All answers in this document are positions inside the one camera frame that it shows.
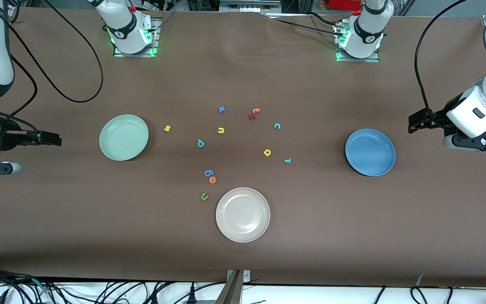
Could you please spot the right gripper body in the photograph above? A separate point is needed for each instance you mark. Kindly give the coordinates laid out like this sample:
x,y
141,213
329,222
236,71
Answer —
x,y
10,136

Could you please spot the blue plate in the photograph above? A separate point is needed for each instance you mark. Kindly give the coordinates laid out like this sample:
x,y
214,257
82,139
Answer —
x,y
370,152

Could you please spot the green plate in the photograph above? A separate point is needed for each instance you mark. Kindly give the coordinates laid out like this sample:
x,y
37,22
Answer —
x,y
123,137

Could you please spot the red box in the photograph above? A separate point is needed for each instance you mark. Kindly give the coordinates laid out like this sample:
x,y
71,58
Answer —
x,y
344,4

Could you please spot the brown table cover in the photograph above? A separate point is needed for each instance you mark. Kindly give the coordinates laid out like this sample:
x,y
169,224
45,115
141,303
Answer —
x,y
310,236

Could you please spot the beige plate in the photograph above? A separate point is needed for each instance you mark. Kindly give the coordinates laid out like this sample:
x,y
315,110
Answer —
x,y
243,215

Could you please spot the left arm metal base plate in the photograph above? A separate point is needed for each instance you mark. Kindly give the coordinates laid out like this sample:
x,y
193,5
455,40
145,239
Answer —
x,y
355,60

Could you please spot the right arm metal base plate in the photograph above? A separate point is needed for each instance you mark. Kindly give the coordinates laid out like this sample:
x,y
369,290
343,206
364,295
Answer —
x,y
157,38

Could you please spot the aluminium rail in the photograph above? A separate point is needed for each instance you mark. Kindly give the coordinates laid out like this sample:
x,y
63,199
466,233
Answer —
x,y
247,6

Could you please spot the metal table bracket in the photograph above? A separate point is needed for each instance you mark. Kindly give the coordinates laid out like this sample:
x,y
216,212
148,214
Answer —
x,y
234,291

